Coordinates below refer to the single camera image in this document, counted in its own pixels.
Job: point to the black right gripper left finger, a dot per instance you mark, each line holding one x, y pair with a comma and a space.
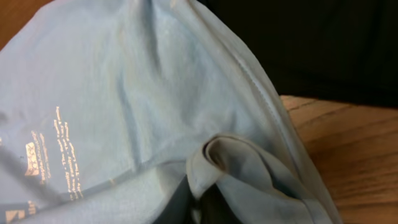
178, 210

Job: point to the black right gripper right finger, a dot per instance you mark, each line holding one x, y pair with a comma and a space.
214, 208

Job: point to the light blue printed t-shirt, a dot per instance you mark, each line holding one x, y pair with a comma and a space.
107, 105

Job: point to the black crumpled garment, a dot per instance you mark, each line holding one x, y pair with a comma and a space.
340, 50

